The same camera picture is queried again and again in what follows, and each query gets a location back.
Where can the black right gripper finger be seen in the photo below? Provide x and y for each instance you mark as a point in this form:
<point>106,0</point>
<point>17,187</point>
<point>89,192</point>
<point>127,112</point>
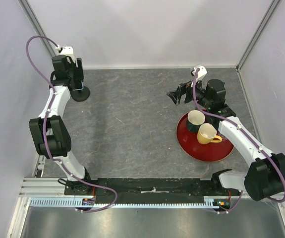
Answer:
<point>174,96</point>
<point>182,89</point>

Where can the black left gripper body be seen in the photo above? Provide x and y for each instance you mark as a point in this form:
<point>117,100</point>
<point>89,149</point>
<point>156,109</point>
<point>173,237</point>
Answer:
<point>75,73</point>

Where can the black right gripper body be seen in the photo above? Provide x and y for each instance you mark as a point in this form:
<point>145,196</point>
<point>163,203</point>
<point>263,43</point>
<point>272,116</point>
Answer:
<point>199,92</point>

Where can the phone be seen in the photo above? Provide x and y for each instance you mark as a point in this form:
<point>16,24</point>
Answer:
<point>81,86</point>

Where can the black phone stand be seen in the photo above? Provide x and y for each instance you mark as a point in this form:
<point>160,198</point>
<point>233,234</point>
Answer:
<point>80,95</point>

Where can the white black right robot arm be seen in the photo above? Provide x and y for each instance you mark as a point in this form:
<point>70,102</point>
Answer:
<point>266,174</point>

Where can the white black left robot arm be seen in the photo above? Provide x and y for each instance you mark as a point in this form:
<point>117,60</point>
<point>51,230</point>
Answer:
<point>49,133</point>

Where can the green mug cream inside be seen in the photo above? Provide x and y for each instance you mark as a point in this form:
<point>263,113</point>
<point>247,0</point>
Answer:
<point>195,119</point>

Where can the yellow mug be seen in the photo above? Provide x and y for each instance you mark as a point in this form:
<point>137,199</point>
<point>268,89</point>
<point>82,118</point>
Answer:
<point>208,134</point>

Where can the red round tray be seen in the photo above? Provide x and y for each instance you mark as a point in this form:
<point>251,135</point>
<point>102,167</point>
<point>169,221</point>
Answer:
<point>211,152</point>

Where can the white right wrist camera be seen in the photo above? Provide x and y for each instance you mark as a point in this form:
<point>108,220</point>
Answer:
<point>199,72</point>

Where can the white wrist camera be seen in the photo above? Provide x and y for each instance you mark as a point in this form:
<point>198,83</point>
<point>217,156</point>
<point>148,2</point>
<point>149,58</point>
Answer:
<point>199,72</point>
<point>65,50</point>

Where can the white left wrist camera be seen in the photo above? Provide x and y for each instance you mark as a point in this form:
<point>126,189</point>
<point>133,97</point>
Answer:
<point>65,50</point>

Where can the aluminium frame post left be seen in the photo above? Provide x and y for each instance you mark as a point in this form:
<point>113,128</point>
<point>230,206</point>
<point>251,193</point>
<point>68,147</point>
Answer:
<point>44,65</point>

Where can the aluminium frame post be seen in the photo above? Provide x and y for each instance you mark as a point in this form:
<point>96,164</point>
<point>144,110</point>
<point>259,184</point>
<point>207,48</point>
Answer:
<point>44,65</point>
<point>258,33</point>

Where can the aluminium frame post right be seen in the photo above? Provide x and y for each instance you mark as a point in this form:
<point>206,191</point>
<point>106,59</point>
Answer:
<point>258,33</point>

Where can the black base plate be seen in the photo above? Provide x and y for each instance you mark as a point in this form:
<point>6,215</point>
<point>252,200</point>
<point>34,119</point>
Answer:
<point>149,190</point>

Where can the aluminium front rail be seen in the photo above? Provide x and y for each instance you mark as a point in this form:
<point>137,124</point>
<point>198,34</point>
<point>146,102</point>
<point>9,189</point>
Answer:
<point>51,186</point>

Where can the slotted cable duct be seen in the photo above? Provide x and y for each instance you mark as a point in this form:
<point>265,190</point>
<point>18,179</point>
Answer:
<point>207,203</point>

